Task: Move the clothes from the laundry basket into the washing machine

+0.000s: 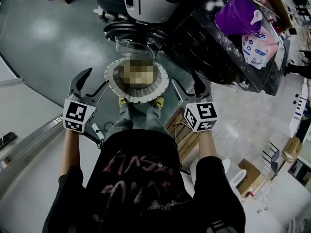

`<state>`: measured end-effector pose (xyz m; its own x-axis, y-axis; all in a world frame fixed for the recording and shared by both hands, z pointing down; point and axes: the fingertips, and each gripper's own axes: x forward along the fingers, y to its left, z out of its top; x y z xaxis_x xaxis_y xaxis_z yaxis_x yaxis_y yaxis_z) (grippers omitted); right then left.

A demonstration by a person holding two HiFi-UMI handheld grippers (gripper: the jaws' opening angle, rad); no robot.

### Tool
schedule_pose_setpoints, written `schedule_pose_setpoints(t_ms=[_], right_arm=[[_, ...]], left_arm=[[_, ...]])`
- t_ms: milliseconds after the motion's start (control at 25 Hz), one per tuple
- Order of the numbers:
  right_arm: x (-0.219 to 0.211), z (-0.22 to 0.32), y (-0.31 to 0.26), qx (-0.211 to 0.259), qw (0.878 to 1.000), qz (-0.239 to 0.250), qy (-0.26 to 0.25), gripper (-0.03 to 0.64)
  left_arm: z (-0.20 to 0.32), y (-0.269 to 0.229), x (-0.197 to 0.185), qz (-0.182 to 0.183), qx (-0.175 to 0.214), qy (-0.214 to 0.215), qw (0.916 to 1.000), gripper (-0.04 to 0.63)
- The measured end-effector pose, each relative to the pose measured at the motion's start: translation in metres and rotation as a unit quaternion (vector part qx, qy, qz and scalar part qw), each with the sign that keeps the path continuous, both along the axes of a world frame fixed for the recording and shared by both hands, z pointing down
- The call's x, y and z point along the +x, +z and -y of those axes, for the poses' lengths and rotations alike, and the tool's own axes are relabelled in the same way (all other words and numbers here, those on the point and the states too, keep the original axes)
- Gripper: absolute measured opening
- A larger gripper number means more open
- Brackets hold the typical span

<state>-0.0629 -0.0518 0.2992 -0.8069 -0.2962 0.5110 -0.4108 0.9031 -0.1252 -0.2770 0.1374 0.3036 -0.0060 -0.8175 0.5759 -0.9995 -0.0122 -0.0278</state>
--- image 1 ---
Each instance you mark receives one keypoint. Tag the person's grey trousers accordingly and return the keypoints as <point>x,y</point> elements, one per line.
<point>138,120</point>

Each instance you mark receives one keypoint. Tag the person's yellow left shoe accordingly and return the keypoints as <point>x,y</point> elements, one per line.
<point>122,101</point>

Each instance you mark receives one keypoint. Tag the metal sliding door rail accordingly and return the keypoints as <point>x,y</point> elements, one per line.
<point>26,144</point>

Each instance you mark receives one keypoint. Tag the round glass washing machine door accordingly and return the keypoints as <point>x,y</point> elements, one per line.
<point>136,36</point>

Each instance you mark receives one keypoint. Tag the person's right forearm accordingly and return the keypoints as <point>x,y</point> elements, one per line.
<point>207,147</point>

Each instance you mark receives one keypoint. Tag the small brown cardboard box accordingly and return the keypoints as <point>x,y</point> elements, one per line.
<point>291,149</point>

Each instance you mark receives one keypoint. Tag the white power strip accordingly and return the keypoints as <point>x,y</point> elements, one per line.
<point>97,131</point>

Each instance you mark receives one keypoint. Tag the grey white washing machine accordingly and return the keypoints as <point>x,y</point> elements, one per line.
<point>150,1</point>

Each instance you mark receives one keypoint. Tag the white plastic scoop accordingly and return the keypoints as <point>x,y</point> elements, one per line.
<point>257,17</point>

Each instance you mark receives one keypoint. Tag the wooden slatted crate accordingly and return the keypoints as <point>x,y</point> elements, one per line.
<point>181,132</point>

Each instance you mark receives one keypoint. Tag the white floor device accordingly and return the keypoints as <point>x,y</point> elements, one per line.
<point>299,107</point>

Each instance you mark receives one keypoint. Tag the white pink detergent bag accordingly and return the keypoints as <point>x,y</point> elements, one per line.
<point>258,47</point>

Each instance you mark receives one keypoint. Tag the large brown cardboard box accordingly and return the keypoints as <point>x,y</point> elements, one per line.
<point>250,178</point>

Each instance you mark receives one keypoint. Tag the person's yellow right shoe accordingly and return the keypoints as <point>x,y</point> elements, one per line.
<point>158,102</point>

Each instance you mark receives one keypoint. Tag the person's yellow shoe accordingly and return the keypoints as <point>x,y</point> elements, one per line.
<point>158,102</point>
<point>122,101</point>

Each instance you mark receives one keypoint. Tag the black cabinet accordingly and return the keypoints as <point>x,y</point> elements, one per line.
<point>209,57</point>

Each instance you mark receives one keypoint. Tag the person's left forearm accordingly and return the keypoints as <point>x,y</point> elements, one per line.
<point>70,152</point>

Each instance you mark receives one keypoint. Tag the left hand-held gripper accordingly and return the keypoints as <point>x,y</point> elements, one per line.
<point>75,115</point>

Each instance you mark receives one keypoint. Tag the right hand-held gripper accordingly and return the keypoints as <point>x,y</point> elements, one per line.
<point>202,115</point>

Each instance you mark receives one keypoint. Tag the white round stool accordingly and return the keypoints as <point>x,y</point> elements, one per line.
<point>238,178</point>

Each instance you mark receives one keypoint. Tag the person's black printed t-shirt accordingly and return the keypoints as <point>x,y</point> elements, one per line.
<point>136,186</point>

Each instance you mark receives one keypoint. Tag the purple plastic bucket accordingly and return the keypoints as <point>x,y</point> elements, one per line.
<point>233,16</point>

